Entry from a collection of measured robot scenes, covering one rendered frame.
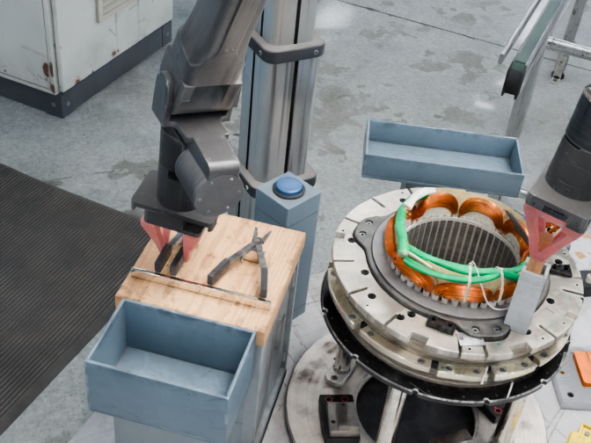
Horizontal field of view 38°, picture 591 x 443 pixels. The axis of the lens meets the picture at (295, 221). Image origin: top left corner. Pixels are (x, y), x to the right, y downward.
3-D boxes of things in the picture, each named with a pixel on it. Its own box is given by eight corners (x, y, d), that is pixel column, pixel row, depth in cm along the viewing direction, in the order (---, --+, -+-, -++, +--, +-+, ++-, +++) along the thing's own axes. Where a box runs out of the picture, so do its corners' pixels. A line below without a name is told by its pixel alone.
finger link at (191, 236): (194, 282, 106) (200, 226, 100) (140, 265, 106) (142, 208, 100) (213, 247, 111) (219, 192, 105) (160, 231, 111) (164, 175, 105)
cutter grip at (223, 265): (212, 286, 104) (212, 277, 103) (206, 284, 105) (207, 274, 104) (229, 268, 107) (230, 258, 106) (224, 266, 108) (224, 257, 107)
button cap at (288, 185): (307, 190, 129) (308, 185, 129) (288, 199, 127) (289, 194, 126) (288, 177, 131) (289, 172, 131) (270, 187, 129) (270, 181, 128)
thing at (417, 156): (479, 267, 158) (518, 137, 141) (483, 308, 150) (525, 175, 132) (346, 250, 159) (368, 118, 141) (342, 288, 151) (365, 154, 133)
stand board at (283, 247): (264, 347, 103) (266, 333, 101) (115, 309, 105) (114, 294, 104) (304, 245, 118) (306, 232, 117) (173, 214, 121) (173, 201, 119)
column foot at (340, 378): (359, 363, 134) (360, 359, 134) (339, 389, 130) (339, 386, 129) (342, 354, 136) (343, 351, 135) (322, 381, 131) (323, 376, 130)
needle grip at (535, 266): (540, 282, 97) (555, 241, 93) (525, 280, 97) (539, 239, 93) (537, 272, 98) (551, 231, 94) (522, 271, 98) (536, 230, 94)
